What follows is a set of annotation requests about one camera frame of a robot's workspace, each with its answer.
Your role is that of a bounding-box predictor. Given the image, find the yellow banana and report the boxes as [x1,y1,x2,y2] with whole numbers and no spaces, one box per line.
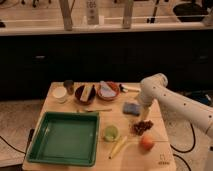
[109,136,127,159]

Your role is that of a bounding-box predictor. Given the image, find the dark cabinet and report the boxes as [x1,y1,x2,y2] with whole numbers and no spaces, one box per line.
[0,30,213,100]

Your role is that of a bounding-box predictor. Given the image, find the black cable left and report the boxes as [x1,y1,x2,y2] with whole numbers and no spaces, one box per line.
[0,135,27,155]

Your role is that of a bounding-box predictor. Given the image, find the orange peach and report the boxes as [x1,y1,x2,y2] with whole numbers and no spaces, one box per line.
[139,135,155,151]

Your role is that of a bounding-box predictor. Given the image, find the green cup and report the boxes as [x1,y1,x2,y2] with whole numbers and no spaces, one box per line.
[103,125,119,142]

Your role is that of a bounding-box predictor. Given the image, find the black cable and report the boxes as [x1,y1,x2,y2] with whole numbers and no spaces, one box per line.
[170,122,198,171]
[0,135,27,155]

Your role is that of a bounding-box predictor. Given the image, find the metal spoon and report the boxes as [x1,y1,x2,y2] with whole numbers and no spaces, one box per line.
[76,108,112,112]

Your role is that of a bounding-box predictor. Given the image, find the green plastic tray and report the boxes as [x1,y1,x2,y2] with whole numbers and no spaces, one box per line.
[27,112,100,167]

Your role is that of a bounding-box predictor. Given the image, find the dark brown bowl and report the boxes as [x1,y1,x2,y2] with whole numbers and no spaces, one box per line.
[75,85,96,105]

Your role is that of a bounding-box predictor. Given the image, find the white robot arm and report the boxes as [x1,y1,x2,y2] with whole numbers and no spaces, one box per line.
[138,73,213,139]

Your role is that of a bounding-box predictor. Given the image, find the orange plate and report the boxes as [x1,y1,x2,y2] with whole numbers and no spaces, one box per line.
[97,81,120,101]

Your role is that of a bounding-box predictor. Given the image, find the wooden block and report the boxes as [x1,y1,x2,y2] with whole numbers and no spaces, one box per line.
[80,85,93,102]

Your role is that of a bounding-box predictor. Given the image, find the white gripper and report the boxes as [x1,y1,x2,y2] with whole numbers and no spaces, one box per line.
[137,94,153,120]

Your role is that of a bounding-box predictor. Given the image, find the light blue cloth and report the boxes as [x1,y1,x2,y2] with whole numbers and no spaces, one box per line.
[100,81,116,97]

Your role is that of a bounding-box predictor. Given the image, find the blue sponge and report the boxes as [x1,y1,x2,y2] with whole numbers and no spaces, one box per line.
[123,102,140,116]

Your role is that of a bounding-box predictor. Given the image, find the small dark can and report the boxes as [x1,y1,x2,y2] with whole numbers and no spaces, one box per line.
[63,80,74,95]

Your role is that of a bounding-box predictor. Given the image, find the bunch of dark grapes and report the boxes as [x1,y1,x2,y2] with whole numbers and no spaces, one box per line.
[131,121,153,136]

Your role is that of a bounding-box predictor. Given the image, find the white cup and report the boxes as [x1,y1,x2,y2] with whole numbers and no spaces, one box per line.
[52,86,68,103]

